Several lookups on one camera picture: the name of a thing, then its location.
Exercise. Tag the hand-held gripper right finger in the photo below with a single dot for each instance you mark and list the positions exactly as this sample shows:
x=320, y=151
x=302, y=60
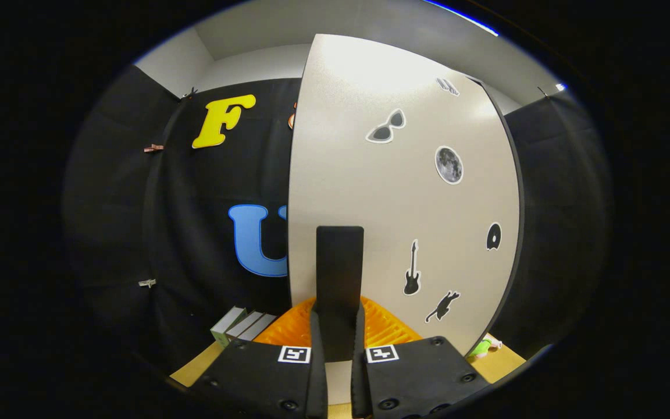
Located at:
x=422, y=372

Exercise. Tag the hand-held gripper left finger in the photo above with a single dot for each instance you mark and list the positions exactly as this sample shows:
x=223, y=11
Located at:
x=253, y=372

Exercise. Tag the thin brown book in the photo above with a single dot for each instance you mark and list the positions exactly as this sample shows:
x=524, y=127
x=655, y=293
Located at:
x=246, y=326

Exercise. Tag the green book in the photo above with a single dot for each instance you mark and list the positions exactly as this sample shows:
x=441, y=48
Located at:
x=225, y=327

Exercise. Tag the green plush toy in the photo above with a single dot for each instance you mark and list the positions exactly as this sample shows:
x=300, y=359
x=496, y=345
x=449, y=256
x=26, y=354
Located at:
x=480, y=348

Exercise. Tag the white clip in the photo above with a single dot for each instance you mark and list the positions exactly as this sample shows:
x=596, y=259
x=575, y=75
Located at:
x=147, y=283

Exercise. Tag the pink clip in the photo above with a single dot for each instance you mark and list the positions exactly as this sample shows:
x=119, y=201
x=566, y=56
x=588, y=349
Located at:
x=153, y=148

